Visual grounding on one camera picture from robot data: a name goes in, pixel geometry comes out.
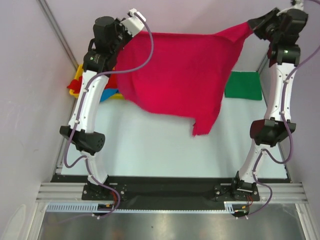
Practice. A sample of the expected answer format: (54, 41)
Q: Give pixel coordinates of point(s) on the right corner aluminium post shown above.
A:
(263, 63)

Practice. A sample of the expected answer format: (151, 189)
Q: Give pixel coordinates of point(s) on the corner aluminium post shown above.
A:
(263, 63)
(47, 12)

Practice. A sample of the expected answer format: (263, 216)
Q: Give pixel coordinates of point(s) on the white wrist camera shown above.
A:
(297, 4)
(134, 23)

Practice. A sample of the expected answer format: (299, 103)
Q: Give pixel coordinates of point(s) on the folded green t shirt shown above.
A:
(244, 85)

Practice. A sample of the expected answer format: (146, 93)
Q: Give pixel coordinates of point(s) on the blue t shirt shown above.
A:
(110, 93)

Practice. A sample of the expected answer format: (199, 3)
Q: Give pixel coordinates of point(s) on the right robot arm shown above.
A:
(282, 29)

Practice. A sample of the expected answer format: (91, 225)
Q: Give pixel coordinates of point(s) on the left corner aluminium post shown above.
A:
(47, 12)

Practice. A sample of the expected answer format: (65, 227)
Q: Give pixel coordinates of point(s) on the aluminium frame rail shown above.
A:
(283, 193)

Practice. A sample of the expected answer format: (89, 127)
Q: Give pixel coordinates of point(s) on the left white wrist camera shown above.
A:
(134, 23)

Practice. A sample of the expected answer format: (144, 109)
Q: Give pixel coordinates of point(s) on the red t shirt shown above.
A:
(75, 84)

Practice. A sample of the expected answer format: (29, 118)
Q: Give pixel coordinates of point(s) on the yellow plastic bin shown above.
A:
(78, 73)

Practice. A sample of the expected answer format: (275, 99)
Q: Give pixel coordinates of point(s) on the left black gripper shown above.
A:
(118, 26)

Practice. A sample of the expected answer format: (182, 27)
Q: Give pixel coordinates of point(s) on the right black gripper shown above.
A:
(259, 24)

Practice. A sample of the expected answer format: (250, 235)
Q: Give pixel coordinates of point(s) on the slotted cable duct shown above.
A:
(104, 208)

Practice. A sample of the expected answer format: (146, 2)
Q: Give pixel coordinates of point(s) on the magenta t shirt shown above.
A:
(182, 75)

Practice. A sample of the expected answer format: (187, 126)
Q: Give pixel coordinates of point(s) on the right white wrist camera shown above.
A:
(297, 4)

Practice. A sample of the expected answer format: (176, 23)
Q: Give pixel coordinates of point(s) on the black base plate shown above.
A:
(166, 193)

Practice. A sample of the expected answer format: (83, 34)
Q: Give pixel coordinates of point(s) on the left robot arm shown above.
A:
(110, 37)

